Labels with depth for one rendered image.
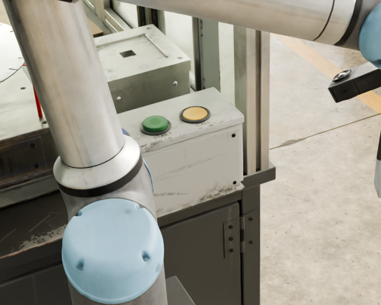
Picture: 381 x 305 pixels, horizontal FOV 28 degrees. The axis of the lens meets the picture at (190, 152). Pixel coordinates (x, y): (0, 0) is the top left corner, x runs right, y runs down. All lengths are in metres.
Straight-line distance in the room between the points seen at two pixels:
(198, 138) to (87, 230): 0.37
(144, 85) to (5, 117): 0.25
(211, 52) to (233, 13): 0.59
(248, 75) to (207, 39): 0.11
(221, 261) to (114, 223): 0.59
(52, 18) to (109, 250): 0.27
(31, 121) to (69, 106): 0.46
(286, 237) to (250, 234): 0.91
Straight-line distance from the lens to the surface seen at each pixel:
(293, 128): 2.86
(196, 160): 1.23
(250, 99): 1.26
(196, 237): 1.39
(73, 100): 0.90
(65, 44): 0.87
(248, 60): 1.23
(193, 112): 1.23
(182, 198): 1.26
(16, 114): 1.39
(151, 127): 1.19
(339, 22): 0.76
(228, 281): 1.51
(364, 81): 1.02
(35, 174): 1.38
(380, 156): 1.01
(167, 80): 1.40
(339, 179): 2.61
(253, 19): 0.74
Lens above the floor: 1.54
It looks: 34 degrees down
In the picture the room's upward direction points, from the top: 4 degrees counter-clockwise
